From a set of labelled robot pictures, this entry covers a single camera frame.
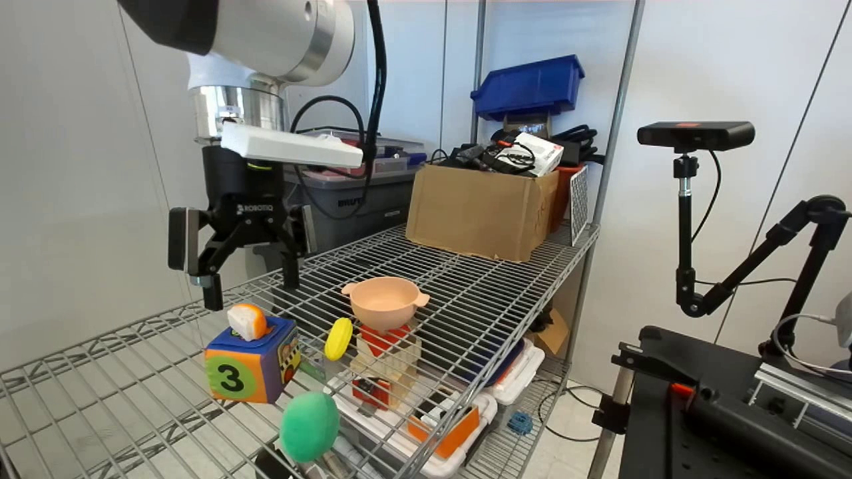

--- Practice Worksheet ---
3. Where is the small white plastic container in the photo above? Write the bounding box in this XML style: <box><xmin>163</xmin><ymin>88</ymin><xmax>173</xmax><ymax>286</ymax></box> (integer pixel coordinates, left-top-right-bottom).
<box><xmin>481</xmin><ymin>336</ymin><xmax>549</xmax><ymax>407</ymax></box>

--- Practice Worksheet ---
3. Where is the metal wire shelf rack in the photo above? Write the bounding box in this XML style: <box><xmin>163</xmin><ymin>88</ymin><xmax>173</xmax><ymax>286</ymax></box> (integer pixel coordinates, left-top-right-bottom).
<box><xmin>0</xmin><ymin>0</ymin><xmax>647</xmax><ymax>479</ymax></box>

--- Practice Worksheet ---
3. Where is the white tray with orange label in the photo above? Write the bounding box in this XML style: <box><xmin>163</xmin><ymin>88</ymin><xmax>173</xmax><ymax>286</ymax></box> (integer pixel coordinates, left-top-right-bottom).
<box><xmin>330</xmin><ymin>385</ymin><xmax>503</xmax><ymax>479</ymax></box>

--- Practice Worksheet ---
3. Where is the colourful number cube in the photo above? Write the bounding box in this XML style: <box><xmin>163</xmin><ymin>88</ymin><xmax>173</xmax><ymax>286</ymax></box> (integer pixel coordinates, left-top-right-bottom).
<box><xmin>200</xmin><ymin>314</ymin><xmax>302</xmax><ymax>407</ymax></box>

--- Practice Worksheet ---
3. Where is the white box with black print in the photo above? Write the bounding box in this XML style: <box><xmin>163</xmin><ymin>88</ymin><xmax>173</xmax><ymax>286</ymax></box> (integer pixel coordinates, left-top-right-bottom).
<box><xmin>491</xmin><ymin>131</ymin><xmax>567</xmax><ymax>179</ymax></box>

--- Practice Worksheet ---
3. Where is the wooden block toy with red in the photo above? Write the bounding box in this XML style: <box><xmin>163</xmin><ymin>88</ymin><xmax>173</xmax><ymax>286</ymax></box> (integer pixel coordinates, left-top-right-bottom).
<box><xmin>348</xmin><ymin>321</ymin><xmax>426</xmax><ymax>411</ymax></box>

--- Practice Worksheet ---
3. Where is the small blue object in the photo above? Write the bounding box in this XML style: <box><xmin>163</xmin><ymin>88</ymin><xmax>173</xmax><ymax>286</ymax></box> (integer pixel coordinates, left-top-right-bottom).
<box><xmin>505</xmin><ymin>407</ymin><xmax>537</xmax><ymax>439</ymax></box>

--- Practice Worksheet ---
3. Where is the cardboard box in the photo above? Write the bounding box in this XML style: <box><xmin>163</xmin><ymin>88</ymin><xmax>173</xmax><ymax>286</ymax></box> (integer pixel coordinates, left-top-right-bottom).
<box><xmin>402</xmin><ymin>163</ymin><xmax>565</xmax><ymax>266</ymax></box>

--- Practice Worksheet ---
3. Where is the green ball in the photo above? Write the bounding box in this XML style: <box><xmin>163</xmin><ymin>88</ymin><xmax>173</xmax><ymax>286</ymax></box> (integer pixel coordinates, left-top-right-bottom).
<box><xmin>276</xmin><ymin>387</ymin><xmax>344</xmax><ymax>467</ymax></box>

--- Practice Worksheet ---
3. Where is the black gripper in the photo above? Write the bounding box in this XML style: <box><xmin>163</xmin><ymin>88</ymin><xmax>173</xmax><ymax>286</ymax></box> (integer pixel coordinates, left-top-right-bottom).
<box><xmin>193</xmin><ymin>143</ymin><xmax>309</xmax><ymax>314</ymax></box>

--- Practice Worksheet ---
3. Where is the yellow toy object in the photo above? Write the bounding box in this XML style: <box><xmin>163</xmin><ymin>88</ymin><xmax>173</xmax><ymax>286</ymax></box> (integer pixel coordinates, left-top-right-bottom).
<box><xmin>322</xmin><ymin>314</ymin><xmax>357</xmax><ymax>365</ymax></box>

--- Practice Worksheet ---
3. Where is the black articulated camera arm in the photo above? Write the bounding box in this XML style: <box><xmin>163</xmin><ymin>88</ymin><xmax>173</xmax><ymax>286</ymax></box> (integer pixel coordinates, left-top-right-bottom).
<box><xmin>667</xmin><ymin>147</ymin><xmax>852</xmax><ymax>361</ymax></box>

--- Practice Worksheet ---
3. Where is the peach plastic bowl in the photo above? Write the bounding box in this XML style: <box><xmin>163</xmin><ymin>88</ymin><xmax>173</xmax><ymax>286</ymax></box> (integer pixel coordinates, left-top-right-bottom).
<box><xmin>338</xmin><ymin>273</ymin><xmax>433</xmax><ymax>337</ymax></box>

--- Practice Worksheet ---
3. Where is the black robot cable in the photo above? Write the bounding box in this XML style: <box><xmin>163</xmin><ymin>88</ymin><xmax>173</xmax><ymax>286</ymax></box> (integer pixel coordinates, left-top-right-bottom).
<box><xmin>286</xmin><ymin>0</ymin><xmax>392</xmax><ymax>169</ymax></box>

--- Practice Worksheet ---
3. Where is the black cart frame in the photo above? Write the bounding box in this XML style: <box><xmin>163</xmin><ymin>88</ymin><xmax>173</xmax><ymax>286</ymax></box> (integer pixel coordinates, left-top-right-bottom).
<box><xmin>591</xmin><ymin>325</ymin><xmax>852</xmax><ymax>479</ymax></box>

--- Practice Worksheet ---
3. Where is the grey storage tote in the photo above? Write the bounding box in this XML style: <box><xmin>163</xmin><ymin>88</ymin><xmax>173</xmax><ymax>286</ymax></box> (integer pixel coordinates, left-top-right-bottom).
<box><xmin>280</xmin><ymin>131</ymin><xmax>429</xmax><ymax>253</ymax></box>

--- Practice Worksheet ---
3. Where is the blue plastic bin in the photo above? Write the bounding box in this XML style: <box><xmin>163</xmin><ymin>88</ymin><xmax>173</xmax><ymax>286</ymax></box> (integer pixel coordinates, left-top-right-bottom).
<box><xmin>467</xmin><ymin>53</ymin><xmax>589</xmax><ymax>121</ymax></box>

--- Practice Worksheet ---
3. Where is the orange white toy object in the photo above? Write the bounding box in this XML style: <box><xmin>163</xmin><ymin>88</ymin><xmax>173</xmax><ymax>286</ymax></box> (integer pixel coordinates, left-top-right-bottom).
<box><xmin>223</xmin><ymin>300</ymin><xmax>270</xmax><ymax>342</ymax></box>

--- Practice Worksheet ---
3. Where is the pile of black cables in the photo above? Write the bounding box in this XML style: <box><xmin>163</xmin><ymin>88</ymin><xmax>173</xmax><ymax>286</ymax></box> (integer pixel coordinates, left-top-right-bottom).
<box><xmin>430</xmin><ymin>121</ymin><xmax>607</xmax><ymax>176</ymax></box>

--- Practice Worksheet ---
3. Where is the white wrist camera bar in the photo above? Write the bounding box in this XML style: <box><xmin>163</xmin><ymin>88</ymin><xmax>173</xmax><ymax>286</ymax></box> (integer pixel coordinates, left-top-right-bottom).
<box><xmin>217</xmin><ymin>120</ymin><xmax>366</xmax><ymax>173</ymax></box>

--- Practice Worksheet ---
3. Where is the black camera with red stripe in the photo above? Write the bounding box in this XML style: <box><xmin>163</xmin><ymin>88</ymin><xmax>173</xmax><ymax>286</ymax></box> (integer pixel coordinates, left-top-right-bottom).
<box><xmin>633</xmin><ymin>120</ymin><xmax>759</xmax><ymax>152</ymax></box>

